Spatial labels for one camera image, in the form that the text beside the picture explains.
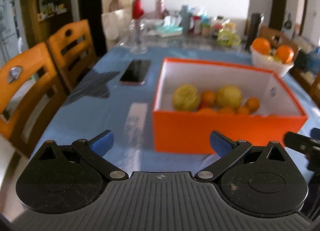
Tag dark wooden cabinet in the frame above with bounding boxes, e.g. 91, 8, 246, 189
17, 0, 80, 48

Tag yellow fruit in box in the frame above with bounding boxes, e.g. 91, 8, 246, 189
172, 84, 201, 112
216, 86, 242, 109

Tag pink thermos bottle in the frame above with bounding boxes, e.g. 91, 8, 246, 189
156, 0, 165, 19

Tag black smartphone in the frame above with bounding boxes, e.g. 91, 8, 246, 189
119, 59, 151, 85

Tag clear glass mug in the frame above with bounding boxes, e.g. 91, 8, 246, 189
130, 19, 148, 54

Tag black thermos bottle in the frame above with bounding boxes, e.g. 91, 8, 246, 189
245, 13, 264, 50

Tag orange in basket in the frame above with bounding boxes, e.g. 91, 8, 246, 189
275, 45, 295, 64
251, 37, 272, 55

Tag orange in basket right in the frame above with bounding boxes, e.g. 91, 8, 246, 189
275, 45, 295, 64

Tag green panda mug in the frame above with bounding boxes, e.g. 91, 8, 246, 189
217, 29, 241, 47

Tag tissue box teal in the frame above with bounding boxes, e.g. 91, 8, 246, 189
156, 26, 183, 38

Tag white fruit basket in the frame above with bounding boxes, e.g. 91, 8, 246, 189
250, 47, 294, 78

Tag wooden chair far right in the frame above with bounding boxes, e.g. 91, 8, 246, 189
259, 25, 300, 61

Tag orange in basket left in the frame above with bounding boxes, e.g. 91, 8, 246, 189
251, 37, 272, 55

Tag orange cardboard box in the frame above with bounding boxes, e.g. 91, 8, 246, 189
152, 58, 308, 154

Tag blue tablecloth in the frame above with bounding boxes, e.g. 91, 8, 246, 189
27, 46, 320, 179

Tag dark lidded bottle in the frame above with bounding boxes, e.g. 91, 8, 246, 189
212, 16, 224, 37

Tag small orange in box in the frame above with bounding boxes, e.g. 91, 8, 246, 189
245, 97, 260, 114
201, 90, 216, 107

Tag red folded umbrella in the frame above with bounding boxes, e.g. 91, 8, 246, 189
132, 0, 144, 19

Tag wooden chair left near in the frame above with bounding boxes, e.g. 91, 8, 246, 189
1, 42, 67, 157

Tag paper shopping bag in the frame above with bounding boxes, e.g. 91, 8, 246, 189
101, 0, 133, 51

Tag red label jar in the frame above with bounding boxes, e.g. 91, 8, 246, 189
190, 16, 202, 35

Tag grey tall bottle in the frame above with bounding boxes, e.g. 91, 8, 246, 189
180, 5, 190, 35

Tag small orange in box right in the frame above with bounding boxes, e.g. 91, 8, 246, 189
245, 97, 260, 114

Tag wooden chair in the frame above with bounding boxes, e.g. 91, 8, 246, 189
47, 19, 98, 91
1, 42, 67, 157
259, 25, 300, 61

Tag wooden chair left far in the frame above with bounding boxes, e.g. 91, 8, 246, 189
47, 19, 98, 91

